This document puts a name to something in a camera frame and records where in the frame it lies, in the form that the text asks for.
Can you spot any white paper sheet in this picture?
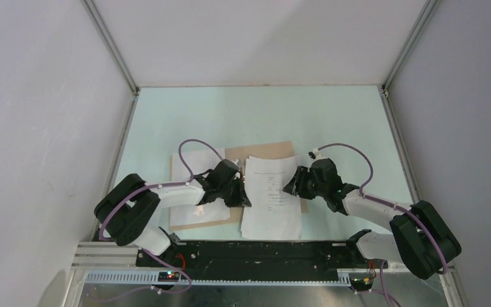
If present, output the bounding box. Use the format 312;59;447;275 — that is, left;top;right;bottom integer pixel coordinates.
169;147;232;227
240;156;302;241

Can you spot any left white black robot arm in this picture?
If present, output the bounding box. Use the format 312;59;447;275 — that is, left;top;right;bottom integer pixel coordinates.
94;159;251;267

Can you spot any silver metal folder clip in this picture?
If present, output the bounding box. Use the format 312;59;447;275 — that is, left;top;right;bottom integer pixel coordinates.
233;159;245;182

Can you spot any aluminium frame post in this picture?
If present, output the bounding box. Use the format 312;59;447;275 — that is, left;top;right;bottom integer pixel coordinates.
81;0;139;96
382;0;442;92

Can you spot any right small circuit board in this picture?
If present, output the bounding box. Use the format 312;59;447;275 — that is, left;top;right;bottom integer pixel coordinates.
350;278;373;292

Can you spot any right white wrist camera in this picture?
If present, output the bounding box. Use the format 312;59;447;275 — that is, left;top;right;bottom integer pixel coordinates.
308;151;320;160

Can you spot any small circuit board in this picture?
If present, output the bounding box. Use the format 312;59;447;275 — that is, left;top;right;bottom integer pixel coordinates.
157;271;181;282
350;278;373;292

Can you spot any white slotted cable duct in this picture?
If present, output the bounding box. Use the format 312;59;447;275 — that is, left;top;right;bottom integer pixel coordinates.
84;270;350;287

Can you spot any left small circuit board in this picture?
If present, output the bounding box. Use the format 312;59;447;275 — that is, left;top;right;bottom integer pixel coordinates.
157;271;181;282

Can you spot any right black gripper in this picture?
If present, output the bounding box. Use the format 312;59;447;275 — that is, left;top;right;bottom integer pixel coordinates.
282;166;327;200

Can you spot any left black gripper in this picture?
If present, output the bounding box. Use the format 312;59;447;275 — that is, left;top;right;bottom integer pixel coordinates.
218;175;251;208

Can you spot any right aluminium frame post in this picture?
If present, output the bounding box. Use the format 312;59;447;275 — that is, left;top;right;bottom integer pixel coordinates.
382;0;442;92

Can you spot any tan cardboard folder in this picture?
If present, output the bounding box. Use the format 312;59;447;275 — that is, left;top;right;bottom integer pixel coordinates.
169;141;295;232

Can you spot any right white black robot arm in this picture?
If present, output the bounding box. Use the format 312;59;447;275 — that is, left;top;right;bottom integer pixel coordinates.
283;158;462;279

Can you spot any left aluminium frame post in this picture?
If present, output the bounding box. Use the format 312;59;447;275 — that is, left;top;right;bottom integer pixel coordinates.
81;0;139;96

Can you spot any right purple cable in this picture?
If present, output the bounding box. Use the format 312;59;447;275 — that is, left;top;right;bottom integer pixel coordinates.
309;143;449;307

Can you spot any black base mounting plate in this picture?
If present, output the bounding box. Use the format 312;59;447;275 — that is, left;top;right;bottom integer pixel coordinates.
159;240;370;281

